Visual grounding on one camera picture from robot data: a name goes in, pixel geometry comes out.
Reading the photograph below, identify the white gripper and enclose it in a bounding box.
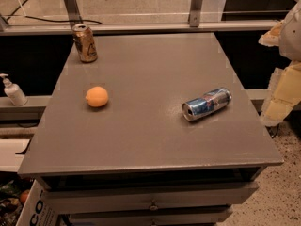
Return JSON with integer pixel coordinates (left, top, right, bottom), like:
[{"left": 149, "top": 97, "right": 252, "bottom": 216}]
[{"left": 258, "top": 0, "right": 301, "bottom": 127}]

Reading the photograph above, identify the blue silver redbull can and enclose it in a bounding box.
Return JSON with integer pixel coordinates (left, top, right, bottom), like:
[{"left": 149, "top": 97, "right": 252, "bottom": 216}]
[{"left": 182, "top": 88, "right": 232, "bottom": 121}]

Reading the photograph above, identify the gold beverage can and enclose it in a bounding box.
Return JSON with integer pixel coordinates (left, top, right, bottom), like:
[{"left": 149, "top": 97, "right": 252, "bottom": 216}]
[{"left": 72, "top": 24, "right": 98, "bottom": 63}]

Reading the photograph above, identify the grey drawer cabinet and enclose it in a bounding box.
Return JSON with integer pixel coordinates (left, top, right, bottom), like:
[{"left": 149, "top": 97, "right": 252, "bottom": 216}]
[{"left": 19, "top": 33, "right": 282, "bottom": 226}]

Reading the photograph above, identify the orange fruit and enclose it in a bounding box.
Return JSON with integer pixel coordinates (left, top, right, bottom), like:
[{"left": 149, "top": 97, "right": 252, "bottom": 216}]
[{"left": 86, "top": 87, "right": 109, "bottom": 107}]

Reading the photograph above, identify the white pump lotion bottle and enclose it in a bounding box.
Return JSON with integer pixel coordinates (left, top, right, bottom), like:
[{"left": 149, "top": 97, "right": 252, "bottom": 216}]
[{"left": 0, "top": 73, "right": 27, "bottom": 106}]

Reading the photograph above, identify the white cardboard box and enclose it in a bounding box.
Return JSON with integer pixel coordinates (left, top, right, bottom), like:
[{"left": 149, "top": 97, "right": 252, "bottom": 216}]
[{"left": 16, "top": 181, "right": 58, "bottom": 226}]

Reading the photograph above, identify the black cable at right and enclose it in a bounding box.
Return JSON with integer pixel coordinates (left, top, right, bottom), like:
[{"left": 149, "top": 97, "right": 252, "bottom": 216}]
[{"left": 269, "top": 123, "right": 281, "bottom": 139}]

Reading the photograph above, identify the metal railing frame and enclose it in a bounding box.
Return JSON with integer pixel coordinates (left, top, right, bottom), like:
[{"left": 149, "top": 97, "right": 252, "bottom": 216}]
[{"left": 0, "top": 0, "right": 301, "bottom": 37}]

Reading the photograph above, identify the black cable behind glass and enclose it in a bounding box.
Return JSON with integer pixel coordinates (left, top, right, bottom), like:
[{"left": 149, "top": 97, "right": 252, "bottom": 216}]
[{"left": 5, "top": 0, "right": 103, "bottom": 25}]

